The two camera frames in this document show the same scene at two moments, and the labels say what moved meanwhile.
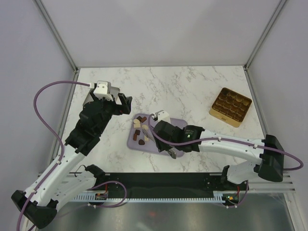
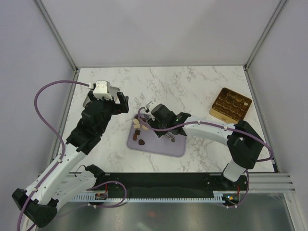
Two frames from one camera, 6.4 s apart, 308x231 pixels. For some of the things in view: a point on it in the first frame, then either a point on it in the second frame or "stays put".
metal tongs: x=172 y=152 -> x=169 y=134
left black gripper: x=124 y=109 stays put
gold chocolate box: x=231 y=107 stays put
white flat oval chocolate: x=136 y=122 stays put
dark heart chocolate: x=141 y=142 stays put
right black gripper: x=161 y=147 -> x=160 y=133
